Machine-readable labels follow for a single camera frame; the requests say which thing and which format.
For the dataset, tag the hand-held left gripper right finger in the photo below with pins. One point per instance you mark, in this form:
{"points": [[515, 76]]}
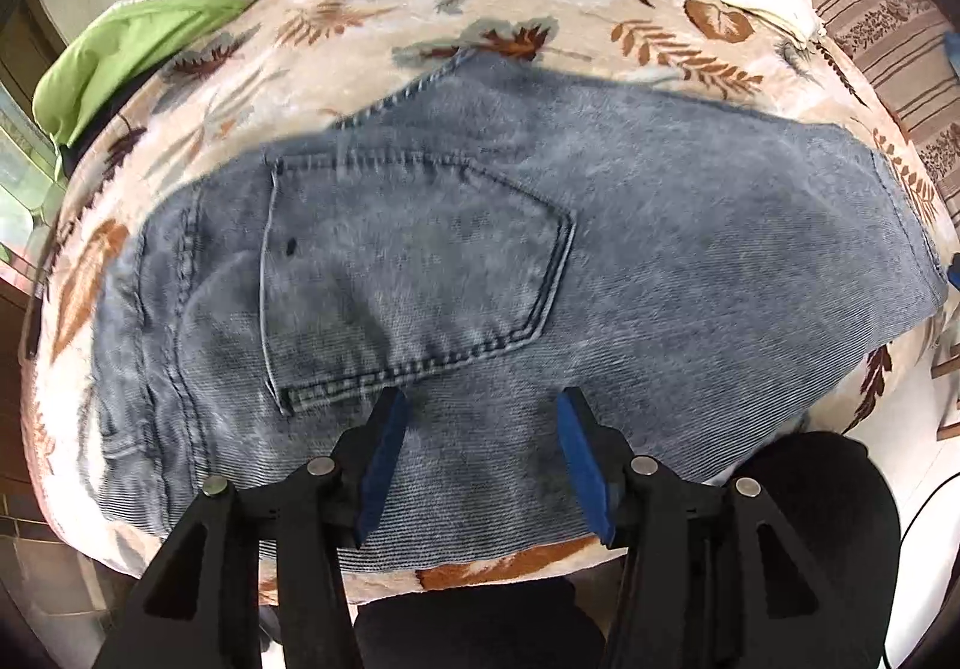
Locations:
{"points": [[585, 466]]}

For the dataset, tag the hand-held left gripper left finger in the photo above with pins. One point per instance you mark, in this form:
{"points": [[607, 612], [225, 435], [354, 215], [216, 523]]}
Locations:
{"points": [[382, 459]]}

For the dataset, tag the blue denim pants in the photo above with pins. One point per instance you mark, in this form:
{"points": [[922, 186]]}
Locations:
{"points": [[450, 264]]}

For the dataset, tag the person's dark trousers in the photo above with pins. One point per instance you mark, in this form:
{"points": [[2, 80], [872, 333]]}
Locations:
{"points": [[480, 628]]}

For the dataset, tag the leaf print fleece blanket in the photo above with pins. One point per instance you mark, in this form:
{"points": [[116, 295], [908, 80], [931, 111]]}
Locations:
{"points": [[585, 9]]}

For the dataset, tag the green patterned quilt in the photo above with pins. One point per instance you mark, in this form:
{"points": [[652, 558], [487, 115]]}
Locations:
{"points": [[112, 54]]}

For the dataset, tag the striped beige cushion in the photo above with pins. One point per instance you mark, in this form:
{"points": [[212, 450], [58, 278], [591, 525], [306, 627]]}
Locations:
{"points": [[885, 39]]}

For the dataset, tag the wooden frame glass window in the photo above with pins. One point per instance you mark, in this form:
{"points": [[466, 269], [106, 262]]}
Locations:
{"points": [[22, 144]]}

